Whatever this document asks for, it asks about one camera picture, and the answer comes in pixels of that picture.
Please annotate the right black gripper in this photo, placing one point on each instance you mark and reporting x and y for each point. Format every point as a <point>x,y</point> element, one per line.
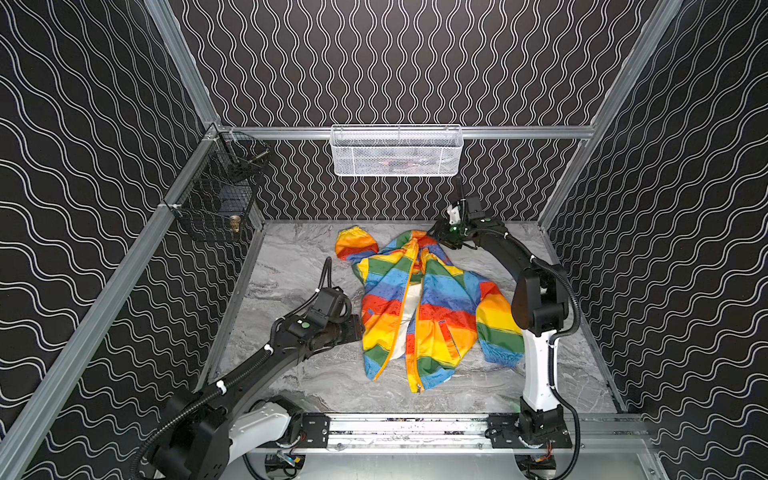
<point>444,234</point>

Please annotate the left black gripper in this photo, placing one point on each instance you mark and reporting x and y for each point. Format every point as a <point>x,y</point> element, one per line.
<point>351,327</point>

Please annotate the rainbow striped jacket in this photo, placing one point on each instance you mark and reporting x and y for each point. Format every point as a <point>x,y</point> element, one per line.
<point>419,307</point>

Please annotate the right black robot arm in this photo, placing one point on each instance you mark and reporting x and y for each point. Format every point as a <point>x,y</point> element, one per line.
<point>540,306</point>

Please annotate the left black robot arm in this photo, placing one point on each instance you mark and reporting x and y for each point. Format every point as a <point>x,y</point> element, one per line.
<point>201,432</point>

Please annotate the brass object in basket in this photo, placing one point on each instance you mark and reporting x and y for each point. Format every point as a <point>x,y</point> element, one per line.
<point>235,223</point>

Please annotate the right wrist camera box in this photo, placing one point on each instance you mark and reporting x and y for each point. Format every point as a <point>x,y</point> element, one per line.
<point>465,211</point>

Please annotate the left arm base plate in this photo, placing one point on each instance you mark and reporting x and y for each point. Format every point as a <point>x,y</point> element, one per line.
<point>305,430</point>

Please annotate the white mesh wall basket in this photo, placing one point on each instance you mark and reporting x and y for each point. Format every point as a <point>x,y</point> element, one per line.
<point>391,150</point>

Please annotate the aluminium front rail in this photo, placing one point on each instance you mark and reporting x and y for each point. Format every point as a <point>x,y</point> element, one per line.
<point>352,433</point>

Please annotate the black wire wall basket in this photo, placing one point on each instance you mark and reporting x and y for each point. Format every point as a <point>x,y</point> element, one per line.
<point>225,184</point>

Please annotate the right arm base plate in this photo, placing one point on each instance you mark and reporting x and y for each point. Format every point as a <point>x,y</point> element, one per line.
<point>521,431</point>

